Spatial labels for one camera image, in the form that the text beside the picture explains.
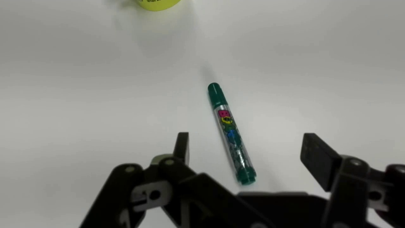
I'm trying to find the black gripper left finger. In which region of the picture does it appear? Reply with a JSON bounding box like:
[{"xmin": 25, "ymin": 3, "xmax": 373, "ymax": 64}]
[{"xmin": 80, "ymin": 132, "xmax": 271, "ymax": 228}]

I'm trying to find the green glitter marker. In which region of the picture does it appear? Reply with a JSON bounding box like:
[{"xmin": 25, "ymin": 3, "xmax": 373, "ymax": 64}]
[{"xmin": 208, "ymin": 83, "xmax": 257, "ymax": 185}]

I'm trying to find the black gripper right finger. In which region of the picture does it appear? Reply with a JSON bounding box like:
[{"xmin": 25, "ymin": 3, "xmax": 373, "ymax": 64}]
[{"xmin": 300, "ymin": 133, "xmax": 405, "ymax": 228}]

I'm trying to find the green plastic cup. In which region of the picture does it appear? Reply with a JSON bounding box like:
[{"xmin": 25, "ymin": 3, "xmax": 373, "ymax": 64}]
[{"xmin": 136, "ymin": 0, "xmax": 181, "ymax": 12}]

